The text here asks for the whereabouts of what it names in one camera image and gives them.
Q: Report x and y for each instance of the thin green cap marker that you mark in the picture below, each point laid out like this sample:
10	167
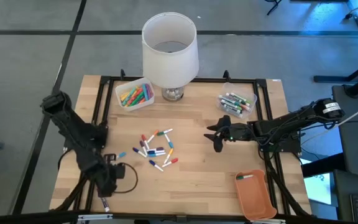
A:
165	132
244	177

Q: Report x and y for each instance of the dark green cap Expo marker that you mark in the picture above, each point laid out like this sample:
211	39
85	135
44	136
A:
230	109

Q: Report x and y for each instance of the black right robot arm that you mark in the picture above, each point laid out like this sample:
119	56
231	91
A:
291	123

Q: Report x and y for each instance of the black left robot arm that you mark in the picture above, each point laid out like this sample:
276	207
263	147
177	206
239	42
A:
79	133

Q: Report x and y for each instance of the yellow highlighter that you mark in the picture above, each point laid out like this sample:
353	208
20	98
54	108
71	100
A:
124	97

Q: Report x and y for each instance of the teal green highlighter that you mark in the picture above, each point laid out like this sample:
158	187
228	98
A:
130	96

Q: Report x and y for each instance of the orange highlighter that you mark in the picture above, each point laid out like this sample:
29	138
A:
134	92

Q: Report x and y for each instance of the thin yellow cap marker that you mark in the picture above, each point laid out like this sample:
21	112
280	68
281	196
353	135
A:
168	156

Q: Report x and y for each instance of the white plastic bin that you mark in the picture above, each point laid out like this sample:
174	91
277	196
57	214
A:
119	92

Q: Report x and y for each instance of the white shade table lamp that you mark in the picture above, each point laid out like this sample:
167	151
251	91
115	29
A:
169	62

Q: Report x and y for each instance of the black chair leg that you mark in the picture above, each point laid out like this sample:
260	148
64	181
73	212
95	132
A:
273	6

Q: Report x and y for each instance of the thin light blue cap marker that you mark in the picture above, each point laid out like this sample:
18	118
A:
121	154
169	141

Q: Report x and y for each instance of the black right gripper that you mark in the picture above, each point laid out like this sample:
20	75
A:
236	132

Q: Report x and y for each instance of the black floor stand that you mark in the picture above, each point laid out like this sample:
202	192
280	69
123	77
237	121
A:
331	79

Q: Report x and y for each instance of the purple highlighter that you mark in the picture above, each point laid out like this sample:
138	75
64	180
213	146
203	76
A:
149	90

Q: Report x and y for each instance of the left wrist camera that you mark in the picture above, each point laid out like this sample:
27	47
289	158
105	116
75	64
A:
120	171

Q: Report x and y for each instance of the red highlighter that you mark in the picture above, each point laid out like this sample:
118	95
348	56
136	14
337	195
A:
137	96

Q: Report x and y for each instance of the silver metal bracket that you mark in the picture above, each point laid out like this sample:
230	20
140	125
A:
267	221
95	217

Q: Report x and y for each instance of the thin orange cap marker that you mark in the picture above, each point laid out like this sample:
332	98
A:
152	136

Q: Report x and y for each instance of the clear plastic bin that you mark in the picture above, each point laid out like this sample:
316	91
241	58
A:
221	93

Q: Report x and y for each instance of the maroon cap Expo marker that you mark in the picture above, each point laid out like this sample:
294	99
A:
105	205

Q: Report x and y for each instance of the orange cap Expo marker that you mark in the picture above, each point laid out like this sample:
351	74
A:
245	106

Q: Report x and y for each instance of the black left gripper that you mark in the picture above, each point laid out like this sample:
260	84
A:
104	180

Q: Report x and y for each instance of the orange plastic tray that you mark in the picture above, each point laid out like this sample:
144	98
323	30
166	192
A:
256	199

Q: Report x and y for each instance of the blue highlighter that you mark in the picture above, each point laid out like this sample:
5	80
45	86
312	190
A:
145	92

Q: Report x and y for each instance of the teal cap Expo marker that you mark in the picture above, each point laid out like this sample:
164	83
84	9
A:
228	101

